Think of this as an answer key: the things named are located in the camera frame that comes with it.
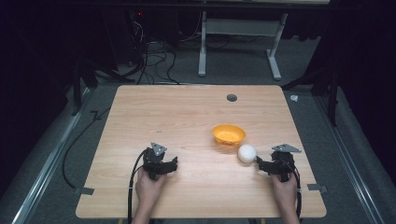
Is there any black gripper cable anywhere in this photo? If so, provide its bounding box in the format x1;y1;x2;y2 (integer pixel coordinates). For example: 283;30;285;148
288;160;304;219
126;148;149;224

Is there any person's left hand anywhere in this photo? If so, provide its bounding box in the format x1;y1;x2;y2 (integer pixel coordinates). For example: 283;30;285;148
134;167;168;207

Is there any tangle of black floor cables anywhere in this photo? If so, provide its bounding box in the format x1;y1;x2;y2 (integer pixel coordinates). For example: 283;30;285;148
124;12;206;86

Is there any grey metal table bracket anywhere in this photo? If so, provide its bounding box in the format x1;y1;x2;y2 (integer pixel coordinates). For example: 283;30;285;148
306;183;329;194
74;186;95;196

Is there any white ball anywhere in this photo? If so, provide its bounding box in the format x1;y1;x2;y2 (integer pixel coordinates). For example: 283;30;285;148
237;144;258;164

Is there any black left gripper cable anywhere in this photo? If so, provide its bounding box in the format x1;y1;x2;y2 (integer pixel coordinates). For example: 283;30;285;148
126;148;149;224

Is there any person's right hand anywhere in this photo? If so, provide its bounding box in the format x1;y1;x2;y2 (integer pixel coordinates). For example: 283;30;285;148
270;173;299;207

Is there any orange plastic bowl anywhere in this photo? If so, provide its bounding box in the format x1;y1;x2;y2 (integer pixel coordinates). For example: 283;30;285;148
211;123;248;147

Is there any long black floor cable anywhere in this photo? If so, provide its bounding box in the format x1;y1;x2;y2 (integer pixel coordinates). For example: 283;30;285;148
61;106;112;189

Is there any white metal desk frame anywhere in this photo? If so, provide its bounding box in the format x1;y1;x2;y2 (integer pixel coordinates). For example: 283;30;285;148
197;10;290;81

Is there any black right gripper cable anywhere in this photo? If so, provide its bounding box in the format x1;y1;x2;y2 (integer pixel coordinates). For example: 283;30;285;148
288;160;304;219

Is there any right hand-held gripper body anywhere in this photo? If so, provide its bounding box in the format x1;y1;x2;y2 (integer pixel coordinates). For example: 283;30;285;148
269;143;303;183

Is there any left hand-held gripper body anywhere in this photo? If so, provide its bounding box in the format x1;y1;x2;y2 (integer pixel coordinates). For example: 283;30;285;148
142;142;169;182

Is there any silver floor rail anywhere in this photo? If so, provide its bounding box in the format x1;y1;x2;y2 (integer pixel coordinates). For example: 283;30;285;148
312;94;387;224
11;88;94;224

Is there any black metal stand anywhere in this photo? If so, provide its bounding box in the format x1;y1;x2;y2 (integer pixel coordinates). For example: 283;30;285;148
280;60;340;128
70;58;135;117

